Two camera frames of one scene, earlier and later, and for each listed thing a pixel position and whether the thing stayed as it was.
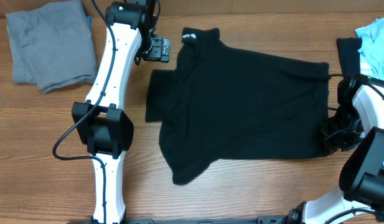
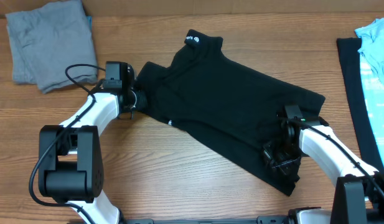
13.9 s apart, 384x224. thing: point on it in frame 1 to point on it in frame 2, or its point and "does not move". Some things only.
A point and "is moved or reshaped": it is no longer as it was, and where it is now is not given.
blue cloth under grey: x=90 y=22 does not move
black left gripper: x=160 y=51 to x=133 y=108
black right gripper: x=332 y=134 to x=279 y=158
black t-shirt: x=222 y=102 is moved or reshaped
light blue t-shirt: x=375 y=51 does not move
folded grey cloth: x=53 y=45 does not move
